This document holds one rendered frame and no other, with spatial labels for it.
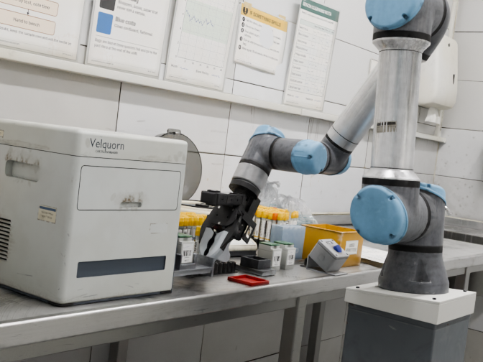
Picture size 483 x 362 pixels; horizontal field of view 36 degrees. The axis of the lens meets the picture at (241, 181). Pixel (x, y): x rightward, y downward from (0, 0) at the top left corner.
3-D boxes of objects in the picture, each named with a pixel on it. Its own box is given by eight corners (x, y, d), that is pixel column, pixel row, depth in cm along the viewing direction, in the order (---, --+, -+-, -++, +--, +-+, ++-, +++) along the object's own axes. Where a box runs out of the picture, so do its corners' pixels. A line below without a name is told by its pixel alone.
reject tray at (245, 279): (251, 286, 163) (251, 282, 163) (227, 279, 167) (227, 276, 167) (269, 284, 168) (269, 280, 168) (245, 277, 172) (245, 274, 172)
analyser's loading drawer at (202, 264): (145, 284, 142) (148, 257, 141) (121, 277, 145) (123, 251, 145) (213, 276, 158) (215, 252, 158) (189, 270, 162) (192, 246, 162)
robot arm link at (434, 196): (452, 245, 163) (456, 184, 163) (427, 248, 153) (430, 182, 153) (402, 240, 171) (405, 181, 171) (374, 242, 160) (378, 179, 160)
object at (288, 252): (284, 270, 190) (288, 243, 189) (269, 266, 193) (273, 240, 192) (293, 268, 193) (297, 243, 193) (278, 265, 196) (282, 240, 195)
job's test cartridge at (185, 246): (179, 269, 151) (182, 238, 150) (162, 264, 153) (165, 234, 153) (192, 268, 154) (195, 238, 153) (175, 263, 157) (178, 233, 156)
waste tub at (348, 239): (337, 268, 203) (342, 232, 202) (296, 258, 211) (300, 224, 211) (361, 265, 214) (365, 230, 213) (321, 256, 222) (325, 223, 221)
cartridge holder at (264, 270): (261, 276, 176) (264, 261, 176) (233, 269, 182) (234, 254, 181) (275, 275, 180) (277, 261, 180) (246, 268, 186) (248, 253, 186)
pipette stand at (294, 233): (282, 265, 197) (287, 228, 197) (263, 259, 202) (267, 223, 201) (305, 263, 205) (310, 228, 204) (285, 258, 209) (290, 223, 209)
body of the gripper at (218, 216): (247, 247, 166) (268, 200, 170) (229, 228, 159) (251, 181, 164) (221, 241, 170) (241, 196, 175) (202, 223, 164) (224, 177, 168)
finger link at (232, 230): (228, 252, 159) (245, 217, 162) (226, 249, 158) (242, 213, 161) (212, 248, 162) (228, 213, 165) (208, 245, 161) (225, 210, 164)
